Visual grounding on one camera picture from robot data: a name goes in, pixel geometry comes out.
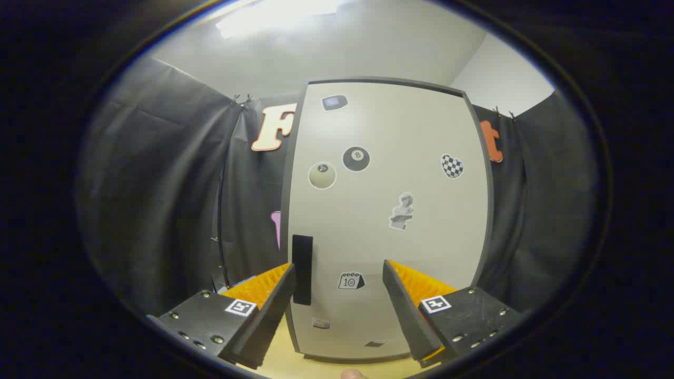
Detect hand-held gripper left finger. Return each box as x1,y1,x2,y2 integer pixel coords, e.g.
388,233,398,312
157,262,297,370

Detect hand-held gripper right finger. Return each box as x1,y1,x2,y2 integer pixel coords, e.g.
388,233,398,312
382,259,523,369

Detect black door handle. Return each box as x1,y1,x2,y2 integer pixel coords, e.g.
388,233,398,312
292,234,314,306

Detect white cabinet door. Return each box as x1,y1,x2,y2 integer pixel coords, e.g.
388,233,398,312
282,78,495,363

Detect ceiling light panel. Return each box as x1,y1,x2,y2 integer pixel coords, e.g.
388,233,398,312
216,0,343,40

